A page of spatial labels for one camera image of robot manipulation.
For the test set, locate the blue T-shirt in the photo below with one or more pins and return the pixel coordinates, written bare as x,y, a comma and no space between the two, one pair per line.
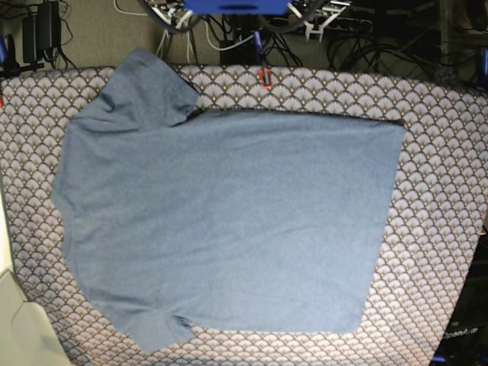
234,220

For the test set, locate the red table clamp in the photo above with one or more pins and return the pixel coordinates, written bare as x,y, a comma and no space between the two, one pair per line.
265,78

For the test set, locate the black power strip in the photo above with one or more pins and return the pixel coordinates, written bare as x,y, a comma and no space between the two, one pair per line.
324,23

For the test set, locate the fan-patterned table cloth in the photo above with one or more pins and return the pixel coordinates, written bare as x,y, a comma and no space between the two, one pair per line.
436,214

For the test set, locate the black power adapter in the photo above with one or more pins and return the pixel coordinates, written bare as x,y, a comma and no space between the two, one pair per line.
41,33

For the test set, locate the white plastic bin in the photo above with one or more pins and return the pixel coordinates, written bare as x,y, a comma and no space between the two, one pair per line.
27,337

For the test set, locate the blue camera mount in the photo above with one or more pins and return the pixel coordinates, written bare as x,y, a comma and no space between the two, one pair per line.
202,7

